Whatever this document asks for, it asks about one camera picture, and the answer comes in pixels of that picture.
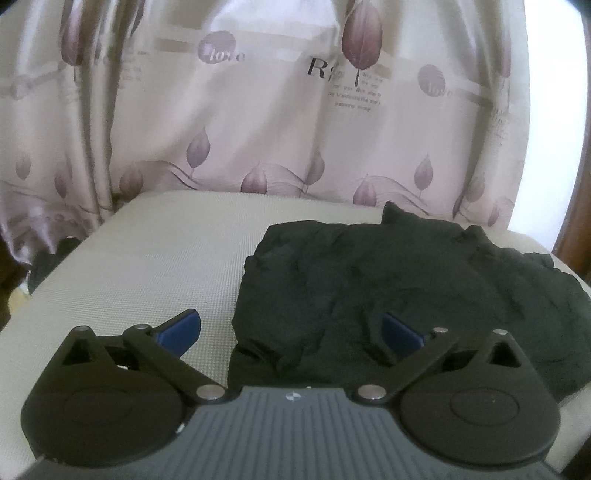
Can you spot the leaf print curtain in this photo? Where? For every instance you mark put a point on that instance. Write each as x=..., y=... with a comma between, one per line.
x=258, y=106

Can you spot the black garment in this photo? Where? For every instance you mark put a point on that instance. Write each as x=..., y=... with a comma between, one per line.
x=392, y=277

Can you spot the brown wooden door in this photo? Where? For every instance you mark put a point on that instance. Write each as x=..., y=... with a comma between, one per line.
x=575, y=230

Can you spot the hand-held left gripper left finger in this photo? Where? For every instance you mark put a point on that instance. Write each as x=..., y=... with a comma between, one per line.
x=182, y=328

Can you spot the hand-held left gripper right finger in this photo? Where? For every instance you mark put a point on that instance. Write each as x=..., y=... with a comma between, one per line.
x=398, y=333

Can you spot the dark cloth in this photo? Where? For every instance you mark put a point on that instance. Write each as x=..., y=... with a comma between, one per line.
x=48, y=263

